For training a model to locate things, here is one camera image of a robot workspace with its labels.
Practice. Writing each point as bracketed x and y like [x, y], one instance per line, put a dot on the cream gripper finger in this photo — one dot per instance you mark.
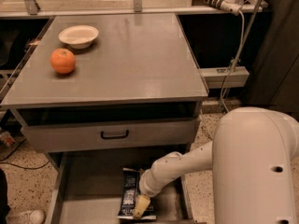
[141, 205]

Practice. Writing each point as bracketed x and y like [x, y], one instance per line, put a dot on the blue chip bag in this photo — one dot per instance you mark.
[130, 193]

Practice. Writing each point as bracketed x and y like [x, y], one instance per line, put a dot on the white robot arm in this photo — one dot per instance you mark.
[250, 159]

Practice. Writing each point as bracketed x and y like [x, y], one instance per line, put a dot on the grey open middle drawer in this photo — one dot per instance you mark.
[89, 188]

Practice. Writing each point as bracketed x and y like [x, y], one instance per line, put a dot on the grey top drawer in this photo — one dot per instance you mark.
[88, 127]

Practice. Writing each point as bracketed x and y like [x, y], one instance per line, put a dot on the grey drawer cabinet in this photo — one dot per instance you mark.
[136, 59]

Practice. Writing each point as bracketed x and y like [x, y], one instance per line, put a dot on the white sneaker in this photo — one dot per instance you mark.
[27, 217]

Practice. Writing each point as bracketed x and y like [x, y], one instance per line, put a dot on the small red white packet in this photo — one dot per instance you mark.
[7, 139]

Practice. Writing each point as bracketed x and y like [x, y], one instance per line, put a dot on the orange fruit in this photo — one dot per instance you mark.
[62, 61]

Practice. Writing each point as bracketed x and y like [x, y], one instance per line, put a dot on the white paper bowl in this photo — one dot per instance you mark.
[79, 37]

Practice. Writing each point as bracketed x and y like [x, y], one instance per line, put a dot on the white power strip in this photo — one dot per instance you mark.
[230, 6]

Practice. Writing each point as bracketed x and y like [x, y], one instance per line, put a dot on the black drawer handle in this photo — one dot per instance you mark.
[113, 136]

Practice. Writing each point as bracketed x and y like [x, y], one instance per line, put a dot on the metal back shelf frame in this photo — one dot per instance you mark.
[124, 3]

